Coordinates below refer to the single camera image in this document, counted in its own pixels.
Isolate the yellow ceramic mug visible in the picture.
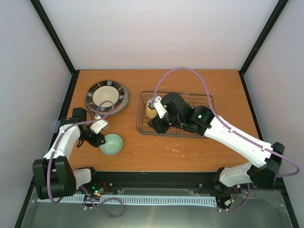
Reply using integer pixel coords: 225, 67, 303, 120
145, 100, 157, 119

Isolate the light green ceramic bowl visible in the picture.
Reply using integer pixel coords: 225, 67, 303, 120
100, 133, 123, 155

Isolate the black wire dish rack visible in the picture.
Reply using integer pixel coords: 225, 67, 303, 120
136, 91, 215, 138

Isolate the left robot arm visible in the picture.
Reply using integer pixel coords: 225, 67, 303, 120
32, 107, 108, 202

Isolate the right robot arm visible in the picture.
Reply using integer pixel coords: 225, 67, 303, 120
147, 93, 285, 192

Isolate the grey speckled plate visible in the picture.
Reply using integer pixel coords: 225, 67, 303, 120
85, 82, 131, 117

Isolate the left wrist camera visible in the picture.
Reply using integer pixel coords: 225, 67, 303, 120
90, 115, 109, 134

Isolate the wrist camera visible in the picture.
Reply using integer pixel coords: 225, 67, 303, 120
150, 96, 167, 119
90, 115, 109, 134

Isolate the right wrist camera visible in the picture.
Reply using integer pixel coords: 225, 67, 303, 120
150, 96, 167, 119

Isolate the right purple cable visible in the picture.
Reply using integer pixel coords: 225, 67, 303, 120
152, 67, 301, 212

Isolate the purple cable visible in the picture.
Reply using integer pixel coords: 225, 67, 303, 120
46, 101, 116, 204
152, 67, 301, 212

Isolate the black aluminium frame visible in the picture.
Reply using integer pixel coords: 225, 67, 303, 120
15, 0, 299, 228

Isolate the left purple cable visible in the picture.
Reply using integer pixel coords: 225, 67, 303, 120
46, 101, 116, 204

